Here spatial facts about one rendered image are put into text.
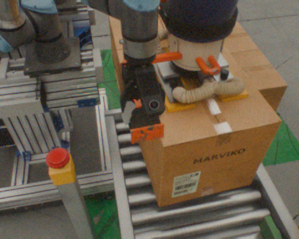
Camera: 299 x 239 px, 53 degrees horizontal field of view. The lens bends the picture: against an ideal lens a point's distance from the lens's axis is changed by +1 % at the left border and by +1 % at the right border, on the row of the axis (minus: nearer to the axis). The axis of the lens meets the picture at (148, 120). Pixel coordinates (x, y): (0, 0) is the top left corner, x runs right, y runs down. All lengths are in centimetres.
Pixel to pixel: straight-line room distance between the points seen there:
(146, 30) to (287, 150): 196
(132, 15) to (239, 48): 176
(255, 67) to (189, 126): 125
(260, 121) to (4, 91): 98
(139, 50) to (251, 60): 164
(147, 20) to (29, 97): 81
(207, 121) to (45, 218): 136
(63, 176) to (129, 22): 56
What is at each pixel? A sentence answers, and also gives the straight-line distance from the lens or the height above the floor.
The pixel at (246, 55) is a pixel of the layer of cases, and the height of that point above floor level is 54.
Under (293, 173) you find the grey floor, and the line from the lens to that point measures 233.
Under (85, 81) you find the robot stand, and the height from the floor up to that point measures 92.
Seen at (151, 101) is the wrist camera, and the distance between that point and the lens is 64.
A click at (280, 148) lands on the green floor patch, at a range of 243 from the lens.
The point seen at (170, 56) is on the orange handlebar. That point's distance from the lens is 99.
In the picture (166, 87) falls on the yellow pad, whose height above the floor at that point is 109.
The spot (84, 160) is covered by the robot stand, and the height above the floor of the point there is 21.
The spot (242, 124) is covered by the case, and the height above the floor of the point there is 107.
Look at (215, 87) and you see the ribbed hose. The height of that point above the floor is 115.
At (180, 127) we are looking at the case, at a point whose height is 107.
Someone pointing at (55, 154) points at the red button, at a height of 104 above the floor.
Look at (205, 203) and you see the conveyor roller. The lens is 140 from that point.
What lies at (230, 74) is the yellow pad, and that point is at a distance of 113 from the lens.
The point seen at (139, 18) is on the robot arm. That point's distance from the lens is 58.
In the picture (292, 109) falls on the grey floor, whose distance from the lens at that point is 276.
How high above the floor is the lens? 178
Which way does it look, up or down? 48 degrees down
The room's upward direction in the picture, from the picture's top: straight up
